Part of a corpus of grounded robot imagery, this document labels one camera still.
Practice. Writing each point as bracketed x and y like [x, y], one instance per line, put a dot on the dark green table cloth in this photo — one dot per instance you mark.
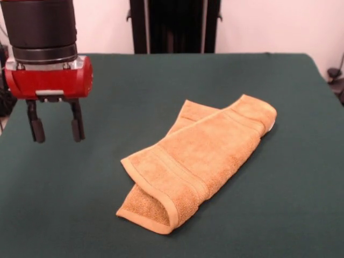
[80, 188]

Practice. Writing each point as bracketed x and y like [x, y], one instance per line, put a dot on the tan terry towel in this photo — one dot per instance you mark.
[209, 156]

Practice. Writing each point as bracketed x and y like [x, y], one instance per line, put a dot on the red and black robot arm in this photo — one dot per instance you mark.
[40, 27]

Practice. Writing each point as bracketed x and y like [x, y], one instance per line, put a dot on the tall black metal rack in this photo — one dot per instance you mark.
[174, 27]

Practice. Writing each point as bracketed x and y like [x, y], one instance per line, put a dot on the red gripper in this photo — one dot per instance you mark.
[53, 80]

